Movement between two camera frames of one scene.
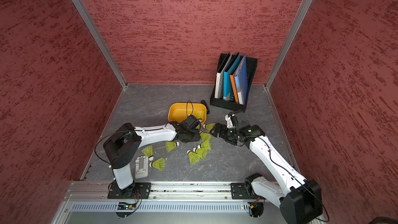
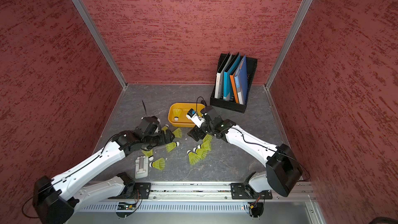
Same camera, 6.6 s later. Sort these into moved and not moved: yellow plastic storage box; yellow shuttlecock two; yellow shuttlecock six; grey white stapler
Moved: yellow shuttlecock two
Not moved: yellow shuttlecock six; yellow plastic storage box; grey white stapler
